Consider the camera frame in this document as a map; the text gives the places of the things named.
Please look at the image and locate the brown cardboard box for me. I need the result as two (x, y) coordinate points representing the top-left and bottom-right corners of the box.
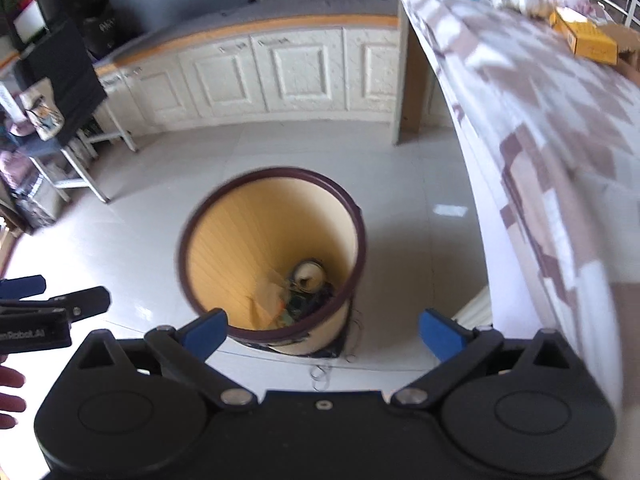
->
(600, 22), (640, 70)

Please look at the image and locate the white cabinet row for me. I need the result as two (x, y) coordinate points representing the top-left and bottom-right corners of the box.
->
(95, 14), (402, 135)

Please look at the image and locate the chair with dark cloth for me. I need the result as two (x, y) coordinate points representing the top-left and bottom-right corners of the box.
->
(21, 22), (139, 204)

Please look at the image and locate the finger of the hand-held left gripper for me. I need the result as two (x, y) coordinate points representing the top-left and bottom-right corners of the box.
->
(30, 286), (112, 324)
(0, 275), (47, 302)

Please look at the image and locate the round wooden waste bin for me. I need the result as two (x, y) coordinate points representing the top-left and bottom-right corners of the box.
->
(176, 167), (362, 357)

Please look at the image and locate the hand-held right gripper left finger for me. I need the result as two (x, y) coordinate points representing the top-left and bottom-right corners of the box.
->
(70, 308), (260, 410)

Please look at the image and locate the teal snack bag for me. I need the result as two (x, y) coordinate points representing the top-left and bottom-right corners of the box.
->
(279, 291), (337, 324)

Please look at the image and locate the person's left hand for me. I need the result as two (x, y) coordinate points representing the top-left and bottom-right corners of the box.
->
(0, 360), (27, 429)

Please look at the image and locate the yellow box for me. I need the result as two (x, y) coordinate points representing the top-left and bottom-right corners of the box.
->
(548, 7), (620, 65)

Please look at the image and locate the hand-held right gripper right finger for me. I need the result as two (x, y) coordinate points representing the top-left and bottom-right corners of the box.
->
(390, 308), (583, 408)

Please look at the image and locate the black bag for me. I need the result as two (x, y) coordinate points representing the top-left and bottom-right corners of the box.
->
(82, 14), (126, 59)

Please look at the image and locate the cartoon tote bag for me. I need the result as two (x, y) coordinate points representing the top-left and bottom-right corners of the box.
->
(22, 92), (66, 141)

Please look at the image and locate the black shelf rack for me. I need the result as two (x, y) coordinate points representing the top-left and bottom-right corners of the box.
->
(0, 0), (77, 54)

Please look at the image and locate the brown white checkered tablecloth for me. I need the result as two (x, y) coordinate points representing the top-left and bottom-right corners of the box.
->
(382, 0), (640, 411)

